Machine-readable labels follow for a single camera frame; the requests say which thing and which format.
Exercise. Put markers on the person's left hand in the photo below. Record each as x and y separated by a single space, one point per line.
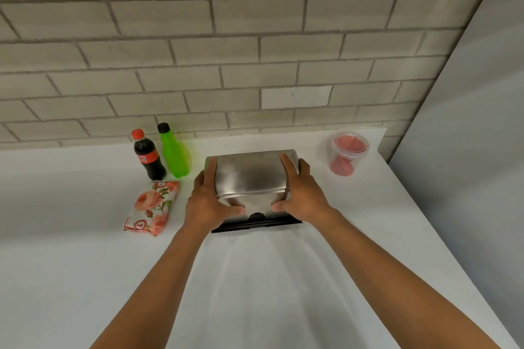
206 209

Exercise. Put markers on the person's right hand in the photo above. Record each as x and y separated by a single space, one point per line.
304 199

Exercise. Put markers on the person's right thumb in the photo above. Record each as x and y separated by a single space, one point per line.
282 206

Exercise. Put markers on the person's left thumb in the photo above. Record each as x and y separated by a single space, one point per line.
231 211

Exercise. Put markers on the person's left middle finger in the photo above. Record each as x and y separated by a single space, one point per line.
198 181

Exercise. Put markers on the person's right middle finger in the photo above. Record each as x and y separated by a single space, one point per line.
304 168

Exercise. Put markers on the stainless steel napkin dispenser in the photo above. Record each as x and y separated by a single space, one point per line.
251 187

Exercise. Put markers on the person's right forearm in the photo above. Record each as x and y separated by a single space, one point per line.
403 283

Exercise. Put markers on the person's left forearm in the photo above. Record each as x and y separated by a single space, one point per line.
153 291

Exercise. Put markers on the green soda bottle black cap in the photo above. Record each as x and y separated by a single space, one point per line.
175 152

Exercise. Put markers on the clear tub of pink straws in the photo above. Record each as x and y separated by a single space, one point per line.
347 153

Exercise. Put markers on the floral napkin packet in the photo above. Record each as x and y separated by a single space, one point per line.
152 207

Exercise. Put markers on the dark cola bottle red cap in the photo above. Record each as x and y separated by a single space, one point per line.
148 155

